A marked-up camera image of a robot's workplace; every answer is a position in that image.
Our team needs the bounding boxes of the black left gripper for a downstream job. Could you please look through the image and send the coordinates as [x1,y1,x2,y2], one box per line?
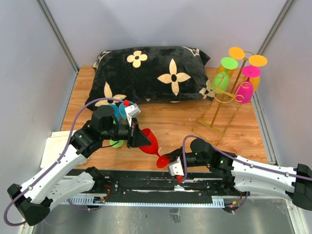
[101,117,152,149]

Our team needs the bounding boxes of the red wine glass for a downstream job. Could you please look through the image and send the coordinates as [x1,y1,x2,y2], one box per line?
[139,128,170,168]

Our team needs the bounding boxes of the blue wine glass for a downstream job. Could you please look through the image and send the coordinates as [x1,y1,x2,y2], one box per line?
[109,104,120,123]
[118,102,133,123]

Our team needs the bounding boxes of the blue wine glass front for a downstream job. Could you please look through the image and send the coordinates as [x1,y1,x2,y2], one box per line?
[109,104,120,123]

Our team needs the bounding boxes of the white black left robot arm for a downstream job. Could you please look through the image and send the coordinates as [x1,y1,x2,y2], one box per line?
[7,104,151,226]

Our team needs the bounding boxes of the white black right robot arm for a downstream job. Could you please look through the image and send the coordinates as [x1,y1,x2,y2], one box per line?
[156,138,312,211]

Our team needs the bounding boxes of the green wine glass left row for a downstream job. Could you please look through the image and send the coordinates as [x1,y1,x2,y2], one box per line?
[211,57,238,94]

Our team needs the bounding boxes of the pink wine glass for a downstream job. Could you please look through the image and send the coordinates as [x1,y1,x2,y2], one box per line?
[234,65,261,104]

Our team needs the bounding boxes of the orange wine glass back left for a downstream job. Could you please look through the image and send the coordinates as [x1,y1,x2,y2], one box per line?
[216,47,245,73]

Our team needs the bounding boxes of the orange wine glass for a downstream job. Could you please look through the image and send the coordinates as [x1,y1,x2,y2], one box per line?
[249,55,268,92]
[216,47,245,73]

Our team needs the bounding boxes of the orange wine glass back right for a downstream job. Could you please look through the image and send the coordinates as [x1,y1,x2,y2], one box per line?
[249,55,268,92]

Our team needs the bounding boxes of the black floral plush pillow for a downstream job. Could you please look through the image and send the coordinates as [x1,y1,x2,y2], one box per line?
[86,46,214,111]

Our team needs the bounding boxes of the white folded cloth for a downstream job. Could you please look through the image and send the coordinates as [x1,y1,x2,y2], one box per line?
[40,130,91,169]

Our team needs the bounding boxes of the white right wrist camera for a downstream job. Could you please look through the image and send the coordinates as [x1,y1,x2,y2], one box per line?
[167,157,184,176]

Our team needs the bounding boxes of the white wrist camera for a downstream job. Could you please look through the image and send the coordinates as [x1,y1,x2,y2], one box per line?
[125,103,141,126]
[167,157,184,176]

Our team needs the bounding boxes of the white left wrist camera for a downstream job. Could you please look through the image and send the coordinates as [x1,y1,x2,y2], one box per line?
[125,103,141,126]

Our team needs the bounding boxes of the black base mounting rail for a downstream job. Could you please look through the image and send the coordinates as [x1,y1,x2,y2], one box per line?
[65,168,249,204]

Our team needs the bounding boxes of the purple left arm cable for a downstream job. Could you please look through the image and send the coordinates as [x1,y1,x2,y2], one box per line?
[4,97,130,226]

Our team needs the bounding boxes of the gold wire glass rack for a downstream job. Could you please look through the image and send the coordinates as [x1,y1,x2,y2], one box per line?
[192,50,257,146]

